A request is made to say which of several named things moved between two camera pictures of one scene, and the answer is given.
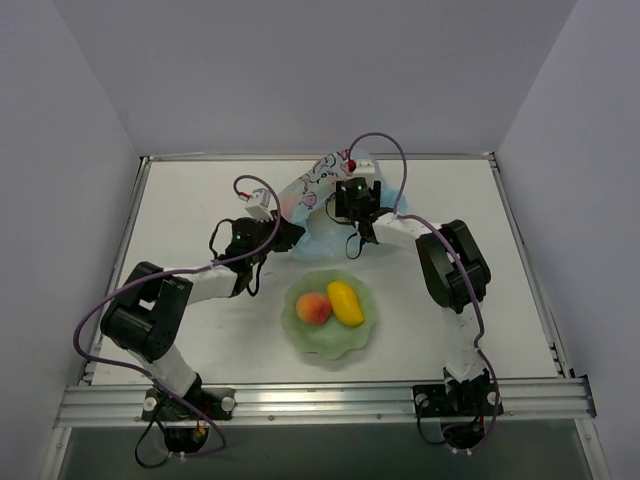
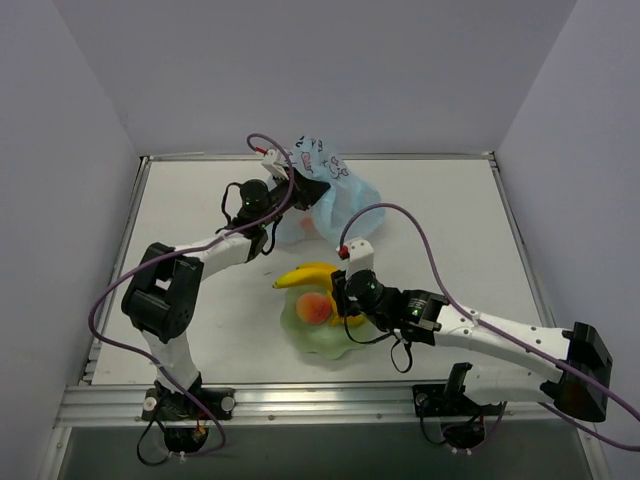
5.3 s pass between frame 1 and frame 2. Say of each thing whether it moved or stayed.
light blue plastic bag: moved
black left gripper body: moved
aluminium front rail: stayed
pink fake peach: stayed
